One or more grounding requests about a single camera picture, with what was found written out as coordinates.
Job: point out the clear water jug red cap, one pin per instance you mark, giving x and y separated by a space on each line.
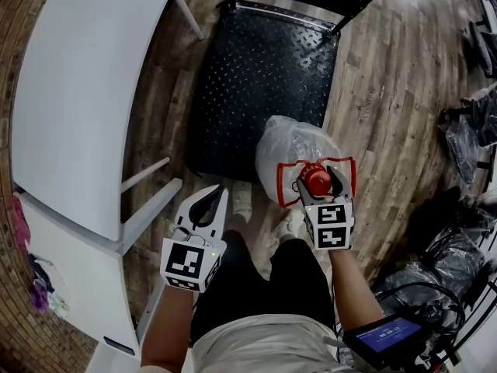
279 150

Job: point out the person's black shorts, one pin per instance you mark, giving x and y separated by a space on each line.
295 278

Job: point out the person's right forearm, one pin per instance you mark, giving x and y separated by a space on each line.
353 290

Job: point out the person's left forearm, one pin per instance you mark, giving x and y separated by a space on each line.
167 325

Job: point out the black platform trolley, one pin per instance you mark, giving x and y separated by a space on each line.
264 91

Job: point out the white cloth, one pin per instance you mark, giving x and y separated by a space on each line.
58 293

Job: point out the purple cloth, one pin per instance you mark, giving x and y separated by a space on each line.
39 286

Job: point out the plastic-wrapped office chair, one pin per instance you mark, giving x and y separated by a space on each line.
485 49
466 142
450 255

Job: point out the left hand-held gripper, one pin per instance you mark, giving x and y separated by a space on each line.
186 262

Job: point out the pink cloth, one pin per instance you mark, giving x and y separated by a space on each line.
21 220

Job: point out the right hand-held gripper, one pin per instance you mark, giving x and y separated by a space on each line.
330 227

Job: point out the white table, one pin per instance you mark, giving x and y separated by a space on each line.
77 91
77 286

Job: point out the black monitor with blue screen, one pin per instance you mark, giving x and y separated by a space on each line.
388 334

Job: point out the person's white t-shirt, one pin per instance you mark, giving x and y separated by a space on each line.
256 344

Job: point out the person's right white shoe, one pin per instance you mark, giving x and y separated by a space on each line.
289 225

